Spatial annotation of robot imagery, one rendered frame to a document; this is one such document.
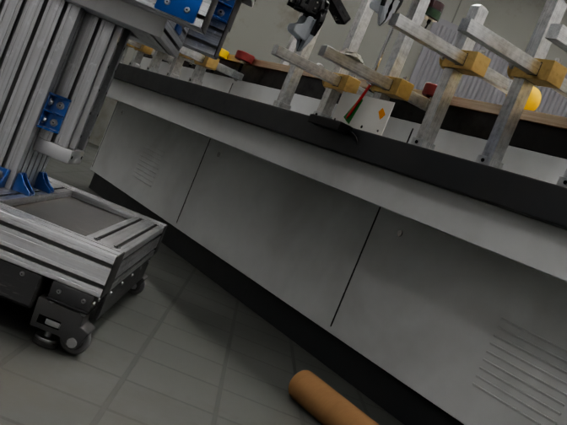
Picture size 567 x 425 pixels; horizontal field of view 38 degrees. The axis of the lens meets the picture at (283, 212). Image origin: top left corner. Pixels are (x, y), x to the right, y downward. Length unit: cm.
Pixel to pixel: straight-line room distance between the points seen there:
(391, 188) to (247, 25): 696
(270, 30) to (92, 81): 710
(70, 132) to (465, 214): 96
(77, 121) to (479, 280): 108
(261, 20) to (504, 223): 734
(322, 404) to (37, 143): 91
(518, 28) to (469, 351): 752
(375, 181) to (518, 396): 69
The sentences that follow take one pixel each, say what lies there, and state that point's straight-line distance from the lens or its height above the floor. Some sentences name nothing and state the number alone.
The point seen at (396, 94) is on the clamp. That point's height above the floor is 82.
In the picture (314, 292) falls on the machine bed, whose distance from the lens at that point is 268.
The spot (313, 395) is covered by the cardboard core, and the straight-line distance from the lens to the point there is 197.
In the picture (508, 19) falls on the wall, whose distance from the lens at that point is 947.
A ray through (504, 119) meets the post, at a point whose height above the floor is 82.
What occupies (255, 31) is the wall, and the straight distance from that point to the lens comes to 907.
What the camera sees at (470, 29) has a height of 94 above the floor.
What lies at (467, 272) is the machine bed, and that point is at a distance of 222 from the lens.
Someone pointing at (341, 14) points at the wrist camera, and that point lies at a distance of 221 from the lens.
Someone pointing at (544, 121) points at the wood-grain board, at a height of 88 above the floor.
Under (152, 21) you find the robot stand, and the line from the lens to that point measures 190.
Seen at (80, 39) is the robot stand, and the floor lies 62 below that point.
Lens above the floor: 51
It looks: 3 degrees down
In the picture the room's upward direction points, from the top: 22 degrees clockwise
